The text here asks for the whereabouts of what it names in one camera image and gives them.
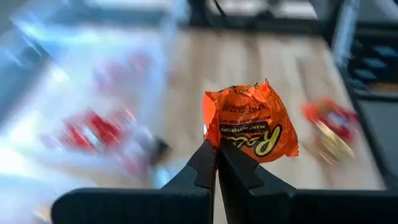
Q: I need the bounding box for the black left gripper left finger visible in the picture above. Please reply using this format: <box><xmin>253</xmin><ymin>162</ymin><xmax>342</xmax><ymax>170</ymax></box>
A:
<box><xmin>51</xmin><ymin>139</ymin><xmax>218</xmax><ymax>224</ymax></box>

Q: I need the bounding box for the red Skittles candy bag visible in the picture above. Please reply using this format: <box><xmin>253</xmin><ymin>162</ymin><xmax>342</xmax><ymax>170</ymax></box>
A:
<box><xmin>322</xmin><ymin>104</ymin><xmax>361</xmax><ymax>142</ymax></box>

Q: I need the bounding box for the orange Reese's cup wrapper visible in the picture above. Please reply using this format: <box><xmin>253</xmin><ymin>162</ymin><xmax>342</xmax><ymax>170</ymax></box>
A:
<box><xmin>201</xmin><ymin>79</ymin><xmax>300</xmax><ymax>164</ymax></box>
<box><xmin>302</xmin><ymin>101</ymin><xmax>326</xmax><ymax>124</ymax></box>

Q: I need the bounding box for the silver frame post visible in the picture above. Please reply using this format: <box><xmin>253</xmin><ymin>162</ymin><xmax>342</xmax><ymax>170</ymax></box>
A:
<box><xmin>330</xmin><ymin>0</ymin><xmax>358</xmax><ymax>68</ymax></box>

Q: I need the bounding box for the clear plastic container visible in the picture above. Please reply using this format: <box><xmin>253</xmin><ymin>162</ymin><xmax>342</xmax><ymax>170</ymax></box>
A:
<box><xmin>0</xmin><ymin>37</ymin><xmax>175</xmax><ymax>224</ymax></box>
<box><xmin>18</xmin><ymin>12</ymin><xmax>190</xmax><ymax>103</ymax></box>

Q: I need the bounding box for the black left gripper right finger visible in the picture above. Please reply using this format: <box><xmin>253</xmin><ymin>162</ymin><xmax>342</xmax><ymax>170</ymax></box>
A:
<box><xmin>217</xmin><ymin>138</ymin><xmax>398</xmax><ymax>224</ymax></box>

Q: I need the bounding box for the black rack with blue bins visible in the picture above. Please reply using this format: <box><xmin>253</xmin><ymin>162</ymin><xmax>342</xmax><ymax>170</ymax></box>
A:
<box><xmin>348</xmin><ymin>37</ymin><xmax>398</xmax><ymax>94</ymax></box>

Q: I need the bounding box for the black table frame rail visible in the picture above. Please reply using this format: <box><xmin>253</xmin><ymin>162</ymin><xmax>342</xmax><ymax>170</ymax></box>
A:
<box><xmin>186</xmin><ymin>12</ymin><xmax>330</xmax><ymax>35</ymax></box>
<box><xmin>323</xmin><ymin>27</ymin><xmax>398</xmax><ymax>190</ymax></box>

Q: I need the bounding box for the brown candy bar wrapper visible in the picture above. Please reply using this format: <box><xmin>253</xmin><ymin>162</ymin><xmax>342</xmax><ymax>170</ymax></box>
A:
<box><xmin>149</xmin><ymin>138</ymin><xmax>172</xmax><ymax>163</ymax></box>

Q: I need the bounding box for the red white candy wrapper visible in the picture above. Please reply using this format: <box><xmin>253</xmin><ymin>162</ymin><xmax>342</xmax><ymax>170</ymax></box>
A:
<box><xmin>62</xmin><ymin>108</ymin><xmax>137</xmax><ymax>156</ymax></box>

